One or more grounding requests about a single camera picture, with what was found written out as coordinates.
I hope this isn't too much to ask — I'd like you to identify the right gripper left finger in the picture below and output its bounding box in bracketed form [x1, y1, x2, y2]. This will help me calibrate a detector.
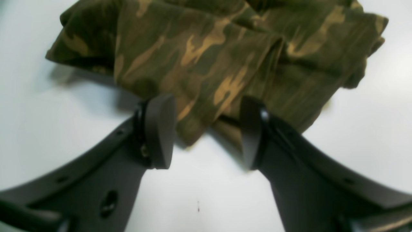
[1, 94, 176, 232]

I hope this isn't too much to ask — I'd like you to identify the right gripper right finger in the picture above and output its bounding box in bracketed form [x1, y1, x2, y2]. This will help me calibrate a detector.
[241, 97, 412, 232]

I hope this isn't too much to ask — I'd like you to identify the camouflage T-shirt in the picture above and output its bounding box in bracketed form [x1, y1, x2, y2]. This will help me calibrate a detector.
[46, 0, 389, 149]

